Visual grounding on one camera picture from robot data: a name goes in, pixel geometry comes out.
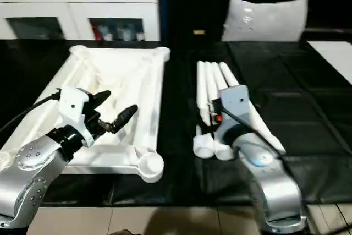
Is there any white plastic table top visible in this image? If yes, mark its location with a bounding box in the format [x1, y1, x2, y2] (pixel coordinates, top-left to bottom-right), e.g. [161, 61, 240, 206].
[0, 45, 171, 184]

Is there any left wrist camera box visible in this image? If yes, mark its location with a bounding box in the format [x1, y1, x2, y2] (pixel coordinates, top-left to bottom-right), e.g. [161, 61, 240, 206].
[59, 86, 96, 147]

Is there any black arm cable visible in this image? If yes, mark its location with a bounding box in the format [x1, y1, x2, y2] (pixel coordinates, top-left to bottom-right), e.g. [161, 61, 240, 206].
[221, 108, 307, 233]
[0, 89, 62, 133]

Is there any black work mat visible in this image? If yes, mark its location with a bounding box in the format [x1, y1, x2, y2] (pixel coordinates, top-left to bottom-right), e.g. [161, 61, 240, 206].
[0, 38, 352, 208]

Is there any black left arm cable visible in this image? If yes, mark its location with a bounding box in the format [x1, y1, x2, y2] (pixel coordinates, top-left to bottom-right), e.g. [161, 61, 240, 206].
[0, 89, 62, 133]

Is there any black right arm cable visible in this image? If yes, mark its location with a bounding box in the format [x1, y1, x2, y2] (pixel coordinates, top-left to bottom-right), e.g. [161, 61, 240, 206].
[221, 108, 307, 233]

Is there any white glass-door cabinet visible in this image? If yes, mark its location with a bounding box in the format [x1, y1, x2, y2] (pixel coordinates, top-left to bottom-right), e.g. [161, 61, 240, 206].
[0, 0, 162, 42]

